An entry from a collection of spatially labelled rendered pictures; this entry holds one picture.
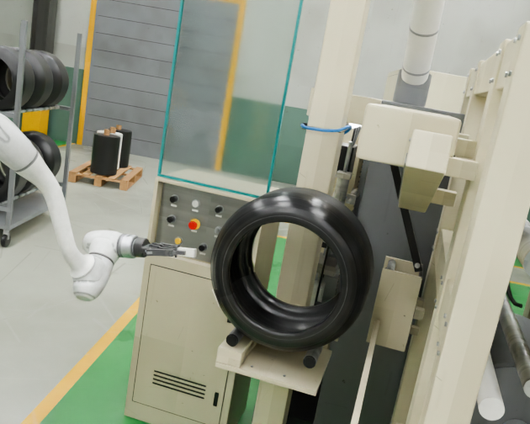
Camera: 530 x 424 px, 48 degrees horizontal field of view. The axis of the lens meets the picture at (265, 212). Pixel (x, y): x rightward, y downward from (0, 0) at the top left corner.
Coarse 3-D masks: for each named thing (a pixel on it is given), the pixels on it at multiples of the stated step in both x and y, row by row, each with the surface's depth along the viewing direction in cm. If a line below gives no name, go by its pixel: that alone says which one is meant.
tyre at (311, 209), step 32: (288, 192) 201; (320, 192) 211; (256, 224) 197; (320, 224) 192; (352, 224) 199; (224, 256) 202; (352, 256) 191; (224, 288) 204; (256, 288) 230; (352, 288) 192; (256, 320) 221; (288, 320) 227; (320, 320) 224; (352, 320) 197
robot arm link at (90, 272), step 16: (32, 176) 194; (48, 176) 198; (48, 192) 200; (48, 208) 203; (64, 208) 204; (64, 224) 204; (64, 240) 204; (64, 256) 206; (80, 256) 209; (96, 256) 217; (80, 272) 209; (96, 272) 211; (80, 288) 209; (96, 288) 211
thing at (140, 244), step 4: (136, 240) 220; (140, 240) 220; (144, 240) 220; (148, 240) 224; (136, 244) 219; (140, 244) 219; (144, 244) 220; (148, 244) 223; (136, 248) 219; (140, 248) 218; (144, 248) 218; (148, 248) 218; (152, 248) 218; (156, 248) 219; (136, 252) 219; (140, 252) 219; (144, 252) 218; (136, 256) 221; (140, 256) 220; (144, 256) 221
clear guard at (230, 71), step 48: (192, 0) 263; (240, 0) 258; (288, 0) 253; (192, 48) 267; (240, 48) 261; (288, 48) 256; (192, 96) 271; (240, 96) 265; (192, 144) 275; (240, 144) 269; (240, 192) 272
